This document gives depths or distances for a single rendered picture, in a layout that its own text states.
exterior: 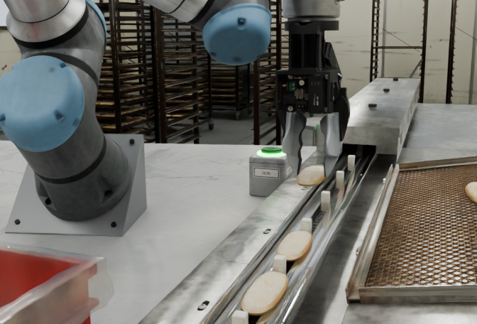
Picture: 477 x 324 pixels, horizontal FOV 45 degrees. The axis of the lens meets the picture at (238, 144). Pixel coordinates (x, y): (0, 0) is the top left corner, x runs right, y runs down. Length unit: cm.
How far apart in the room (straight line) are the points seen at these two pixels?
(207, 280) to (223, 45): 25
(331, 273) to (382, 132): 55
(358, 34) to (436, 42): 99
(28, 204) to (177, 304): 45
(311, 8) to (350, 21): 713
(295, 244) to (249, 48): 26
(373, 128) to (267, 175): 30
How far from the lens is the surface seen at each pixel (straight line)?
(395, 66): 781
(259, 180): 106
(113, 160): 90
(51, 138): 78
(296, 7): 74
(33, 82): 80
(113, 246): 86
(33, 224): 96
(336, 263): 79
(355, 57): 786
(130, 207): 93
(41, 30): 84
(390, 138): 125
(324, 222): 85
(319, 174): 80
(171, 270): 77
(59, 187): 88
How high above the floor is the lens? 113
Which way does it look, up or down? 11 degrees down
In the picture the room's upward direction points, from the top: 1 degrees counter-clockwise
